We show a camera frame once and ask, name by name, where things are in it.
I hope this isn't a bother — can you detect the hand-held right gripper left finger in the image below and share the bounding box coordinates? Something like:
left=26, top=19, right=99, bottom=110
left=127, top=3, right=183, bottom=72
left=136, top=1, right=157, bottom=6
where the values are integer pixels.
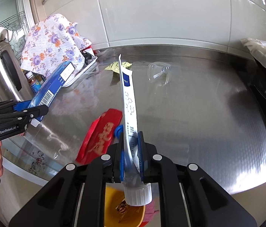
left=9, top=142, right=125, bottom=227

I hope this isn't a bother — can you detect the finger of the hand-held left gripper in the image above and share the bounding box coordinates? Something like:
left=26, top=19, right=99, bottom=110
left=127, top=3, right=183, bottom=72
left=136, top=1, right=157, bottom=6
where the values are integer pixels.
left=0, top=100, right=34, bottom=116
left=0, top=105, right=49, bottom=137

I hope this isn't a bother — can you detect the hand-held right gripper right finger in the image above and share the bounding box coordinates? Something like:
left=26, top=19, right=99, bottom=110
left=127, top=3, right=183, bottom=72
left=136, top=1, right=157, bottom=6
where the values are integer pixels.
left=136, top=131, right=257, bottom=227

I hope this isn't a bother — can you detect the blue toothpaste box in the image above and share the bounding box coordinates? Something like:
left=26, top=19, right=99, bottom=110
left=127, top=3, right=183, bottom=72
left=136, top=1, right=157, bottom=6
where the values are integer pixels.
left=26, top=61, right=75, bottom=127

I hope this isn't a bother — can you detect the clear plastic tray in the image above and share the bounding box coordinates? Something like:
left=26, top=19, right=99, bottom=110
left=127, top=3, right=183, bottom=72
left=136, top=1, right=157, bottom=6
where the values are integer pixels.
left=24, top=119, right=64, bottom=159

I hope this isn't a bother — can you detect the blue bottle cap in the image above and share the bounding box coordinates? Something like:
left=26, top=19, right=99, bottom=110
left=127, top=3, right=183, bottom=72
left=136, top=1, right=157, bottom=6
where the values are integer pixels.
left=114, top=125, right=124, bottom=139

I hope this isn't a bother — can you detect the red packet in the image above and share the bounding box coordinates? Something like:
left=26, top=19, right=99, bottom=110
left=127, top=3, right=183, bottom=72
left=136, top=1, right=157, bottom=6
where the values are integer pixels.
left=76, top=108, right=123, bottom=165

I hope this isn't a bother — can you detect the yellow bin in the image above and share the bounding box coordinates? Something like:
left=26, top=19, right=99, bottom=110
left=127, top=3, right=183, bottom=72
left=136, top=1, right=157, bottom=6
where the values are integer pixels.
left=105, top=186, right=146, bottom=227

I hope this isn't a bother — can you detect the white tube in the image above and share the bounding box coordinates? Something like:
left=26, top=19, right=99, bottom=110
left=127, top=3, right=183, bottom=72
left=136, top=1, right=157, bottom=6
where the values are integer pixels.
left=118, top=54, right=153, bottom=206

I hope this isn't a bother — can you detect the clear plastic cup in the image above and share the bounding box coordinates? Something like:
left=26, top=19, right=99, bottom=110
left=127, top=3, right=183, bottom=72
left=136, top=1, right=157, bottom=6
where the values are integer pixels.
left=147, top=63, right=171, bottom=86

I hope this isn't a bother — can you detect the green snack packet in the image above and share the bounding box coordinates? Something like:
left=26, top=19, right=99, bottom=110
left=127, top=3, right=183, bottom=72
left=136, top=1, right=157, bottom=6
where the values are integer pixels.
left=105, top=61, right=132, bottom=74

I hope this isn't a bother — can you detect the blue label medicine bottle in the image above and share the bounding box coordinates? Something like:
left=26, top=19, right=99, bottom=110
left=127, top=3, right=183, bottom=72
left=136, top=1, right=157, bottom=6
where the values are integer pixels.
left=30, top=79, right=46, bottom=93

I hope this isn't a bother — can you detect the brown medicine bottle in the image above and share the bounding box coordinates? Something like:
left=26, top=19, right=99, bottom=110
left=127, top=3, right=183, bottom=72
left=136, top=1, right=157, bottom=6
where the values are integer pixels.
left=25, top=72, right=36, bottom=86

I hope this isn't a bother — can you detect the pink rag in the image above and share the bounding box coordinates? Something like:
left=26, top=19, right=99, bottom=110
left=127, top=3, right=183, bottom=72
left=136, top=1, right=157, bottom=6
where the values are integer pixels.
left=142, top=200, right=159, bottom=223

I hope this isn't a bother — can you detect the floral cloth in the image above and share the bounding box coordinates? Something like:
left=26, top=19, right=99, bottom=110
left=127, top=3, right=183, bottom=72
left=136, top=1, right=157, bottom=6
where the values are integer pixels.
left=20, top=14, right=93, bottom=76

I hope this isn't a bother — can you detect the white plastic cover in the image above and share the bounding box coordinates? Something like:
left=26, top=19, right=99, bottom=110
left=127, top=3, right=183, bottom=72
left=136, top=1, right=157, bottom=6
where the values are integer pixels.
left=240, top=37, right=266, bottom=75

